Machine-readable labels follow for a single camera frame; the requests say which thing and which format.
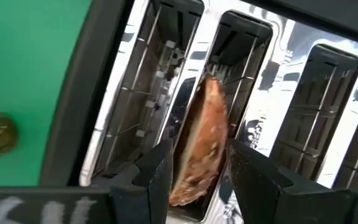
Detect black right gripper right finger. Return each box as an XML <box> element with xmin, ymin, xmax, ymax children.
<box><xmin>227</xmin><ymin>138</ymin><xmax>358</xmax><ymax>224</ymax></box>

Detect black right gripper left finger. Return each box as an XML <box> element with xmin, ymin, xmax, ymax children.
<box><xmin>109</xmin><ymin>138</ymin><xmax>174</xmax><ymax>224</ymax></box>

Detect toasted bagel half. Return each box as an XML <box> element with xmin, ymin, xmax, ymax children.
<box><xmin>168</xmin><ymin>74</ymin><xmax>230</xmax><ymax>207</ymax></box>

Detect black four-slot toaster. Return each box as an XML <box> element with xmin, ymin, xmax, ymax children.
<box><xmin>39</xmin><ymin>0</ymin><xmax>358</xmax><ymax>224</ymax></box>

